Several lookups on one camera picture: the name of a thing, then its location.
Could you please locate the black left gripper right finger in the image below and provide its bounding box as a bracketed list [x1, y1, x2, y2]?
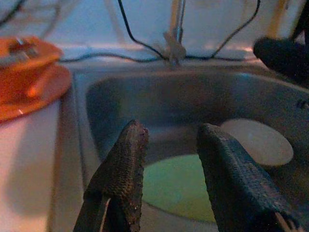
[196, 123, 301, 232]

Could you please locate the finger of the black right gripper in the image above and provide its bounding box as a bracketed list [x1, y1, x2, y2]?
[253, 36, 309, 86]

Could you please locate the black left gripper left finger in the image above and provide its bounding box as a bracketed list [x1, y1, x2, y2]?
[73, 119, 150, 232]

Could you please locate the orange bowl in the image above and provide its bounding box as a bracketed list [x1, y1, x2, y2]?
[0, 36, 64, 103]

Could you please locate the small metal utensil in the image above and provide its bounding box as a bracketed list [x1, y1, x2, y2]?
[8, 37, 39, 62]

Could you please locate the steel kitchen sink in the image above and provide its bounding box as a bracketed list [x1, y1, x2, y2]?
[71, 65, 309, 232]

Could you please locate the green plate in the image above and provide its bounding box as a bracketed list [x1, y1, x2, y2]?
[142, 154, 217, 223]

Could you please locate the metal faucet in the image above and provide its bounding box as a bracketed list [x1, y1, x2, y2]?
[154, 0, 188, 71]

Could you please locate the orange plate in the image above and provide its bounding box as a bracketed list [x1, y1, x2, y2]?
[0, 63, 72, 123]

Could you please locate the black cable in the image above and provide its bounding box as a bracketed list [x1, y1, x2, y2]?
[211, 0, 261, 59]
[117, 0, 168, 59]

